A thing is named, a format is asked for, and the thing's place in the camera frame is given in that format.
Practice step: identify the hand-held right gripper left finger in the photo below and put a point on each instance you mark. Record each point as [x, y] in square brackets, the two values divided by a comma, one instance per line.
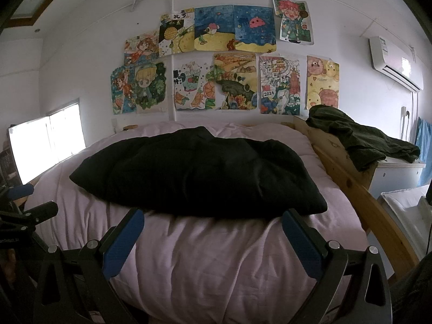
[121, 243]

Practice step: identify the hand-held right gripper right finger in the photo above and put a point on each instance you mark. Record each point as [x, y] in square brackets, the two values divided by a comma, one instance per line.
[300, 243]

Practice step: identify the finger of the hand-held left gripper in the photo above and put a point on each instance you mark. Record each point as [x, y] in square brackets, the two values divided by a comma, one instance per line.
[20, 191]
[37, 212]

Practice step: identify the black garment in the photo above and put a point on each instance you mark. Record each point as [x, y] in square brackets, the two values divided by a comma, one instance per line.
[189, 168]

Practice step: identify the bright window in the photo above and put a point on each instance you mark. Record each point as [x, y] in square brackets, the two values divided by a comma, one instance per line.
[47, 141]

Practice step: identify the white pillow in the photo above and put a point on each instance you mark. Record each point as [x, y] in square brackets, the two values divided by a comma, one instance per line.
[405, 209]

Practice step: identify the white chest of drawers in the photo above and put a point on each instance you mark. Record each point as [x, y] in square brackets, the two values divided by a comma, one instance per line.
[395, 175]

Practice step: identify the dark green garment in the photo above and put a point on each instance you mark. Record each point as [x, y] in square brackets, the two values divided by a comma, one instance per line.
[354, 135]

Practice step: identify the person's dark clothing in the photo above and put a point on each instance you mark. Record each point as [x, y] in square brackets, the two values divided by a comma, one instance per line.
[413, 293]

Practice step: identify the blue towel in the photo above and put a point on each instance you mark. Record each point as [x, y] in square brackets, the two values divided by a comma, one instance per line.
[424, 148]

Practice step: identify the white air conditioner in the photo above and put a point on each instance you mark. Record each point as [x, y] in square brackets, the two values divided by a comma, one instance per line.
[391, 60]

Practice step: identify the wooden bed frame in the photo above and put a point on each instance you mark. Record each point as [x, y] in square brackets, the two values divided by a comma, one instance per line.
[351, 182]

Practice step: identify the blue swimmer wall poster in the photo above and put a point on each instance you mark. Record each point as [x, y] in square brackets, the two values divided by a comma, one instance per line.
[122, 89]

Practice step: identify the blond figure wall poster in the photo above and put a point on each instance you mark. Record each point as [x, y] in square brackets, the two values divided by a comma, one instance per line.
[151, 87]

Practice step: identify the city drawing wall poster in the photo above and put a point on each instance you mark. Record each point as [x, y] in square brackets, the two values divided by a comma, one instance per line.
[279, 84]

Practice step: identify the yellow bear wall poster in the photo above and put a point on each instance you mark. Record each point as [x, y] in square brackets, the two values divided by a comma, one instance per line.
[322, 82]

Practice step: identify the sunflower landscape wall poster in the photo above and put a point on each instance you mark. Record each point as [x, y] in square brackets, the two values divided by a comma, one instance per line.
[236, 81]

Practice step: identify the turtle drawing wall poster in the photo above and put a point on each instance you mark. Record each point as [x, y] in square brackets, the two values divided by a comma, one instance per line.
[194, 84]

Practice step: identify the orange-haired figure wall poster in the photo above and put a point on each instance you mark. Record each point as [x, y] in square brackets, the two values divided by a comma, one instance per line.
[141, 49]

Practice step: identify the yellow moon wall poster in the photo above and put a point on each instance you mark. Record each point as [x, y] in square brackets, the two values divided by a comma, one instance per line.
[176, 37]

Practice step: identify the blue jellyfish wall poster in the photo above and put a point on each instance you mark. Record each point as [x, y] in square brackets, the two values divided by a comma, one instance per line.
[254, 28]

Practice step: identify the red-haired figure wall poster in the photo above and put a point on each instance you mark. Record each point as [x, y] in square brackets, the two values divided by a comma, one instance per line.
[293, 20]

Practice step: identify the blue fish wall poster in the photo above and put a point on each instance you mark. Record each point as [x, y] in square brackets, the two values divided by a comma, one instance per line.
[214, 28]

